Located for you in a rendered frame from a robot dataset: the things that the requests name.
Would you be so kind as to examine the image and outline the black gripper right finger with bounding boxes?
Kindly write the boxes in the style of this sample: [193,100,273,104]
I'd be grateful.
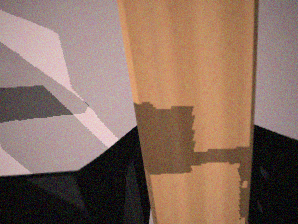
[248,124,298,224]

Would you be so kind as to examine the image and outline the brown wooden board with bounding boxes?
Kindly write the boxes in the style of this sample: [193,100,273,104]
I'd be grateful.
[116,0,259,224]

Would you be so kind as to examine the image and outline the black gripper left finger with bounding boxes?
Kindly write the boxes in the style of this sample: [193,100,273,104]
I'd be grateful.
[0,125,151,224]

